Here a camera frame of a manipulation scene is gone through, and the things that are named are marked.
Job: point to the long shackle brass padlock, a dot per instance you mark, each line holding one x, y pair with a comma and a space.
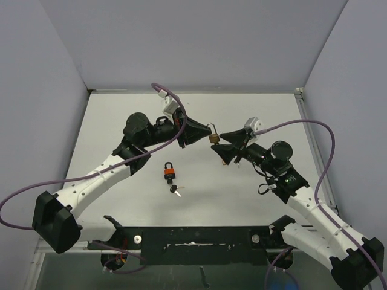
214, 138

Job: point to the aluminium table frame rail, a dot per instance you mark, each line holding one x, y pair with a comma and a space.
319, 158

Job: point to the orange black padlock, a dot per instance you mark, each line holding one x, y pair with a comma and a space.
169, 171

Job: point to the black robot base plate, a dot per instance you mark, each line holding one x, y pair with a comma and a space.
198, 245

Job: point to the black headed key bunch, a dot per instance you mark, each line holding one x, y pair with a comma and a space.
173, 188

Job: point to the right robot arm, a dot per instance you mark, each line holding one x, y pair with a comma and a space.
353, 260

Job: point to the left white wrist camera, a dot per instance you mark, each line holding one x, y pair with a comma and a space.
169, 105

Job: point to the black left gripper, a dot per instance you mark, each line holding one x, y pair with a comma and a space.
193, 132

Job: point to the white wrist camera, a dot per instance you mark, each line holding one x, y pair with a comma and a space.
252, 125
169, 105

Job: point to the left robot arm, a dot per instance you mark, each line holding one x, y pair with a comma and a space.
56, 216

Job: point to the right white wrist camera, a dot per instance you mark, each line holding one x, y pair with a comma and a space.
252, 125

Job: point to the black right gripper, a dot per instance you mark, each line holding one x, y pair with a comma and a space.
228, 151

